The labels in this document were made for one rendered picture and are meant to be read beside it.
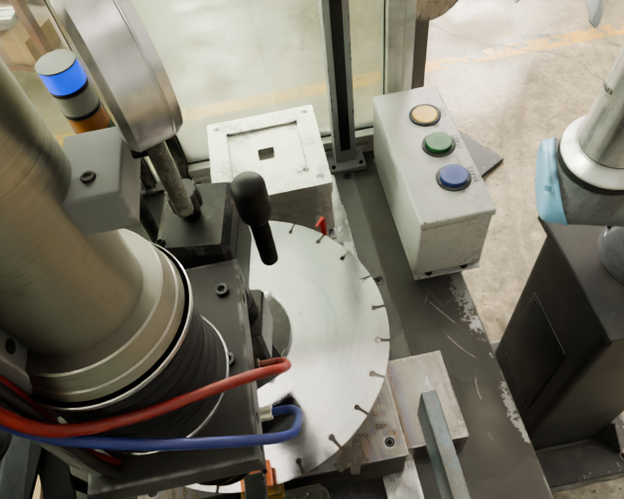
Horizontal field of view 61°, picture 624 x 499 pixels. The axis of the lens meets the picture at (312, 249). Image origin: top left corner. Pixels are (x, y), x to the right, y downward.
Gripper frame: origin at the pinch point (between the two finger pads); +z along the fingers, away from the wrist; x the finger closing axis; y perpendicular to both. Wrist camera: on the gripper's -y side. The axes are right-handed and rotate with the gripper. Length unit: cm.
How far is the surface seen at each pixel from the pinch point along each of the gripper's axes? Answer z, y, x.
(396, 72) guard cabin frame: -0.7, -28.2, 13.5
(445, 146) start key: 0.2, -37.3, -2.0
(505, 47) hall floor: 91, 112, 53
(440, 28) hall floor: 91, 109, 84
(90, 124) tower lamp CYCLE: -17, -74, 26
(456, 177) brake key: 0.2, -41.8, -6.7
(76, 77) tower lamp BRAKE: -23, -73, 26
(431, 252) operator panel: 9, -49, -8
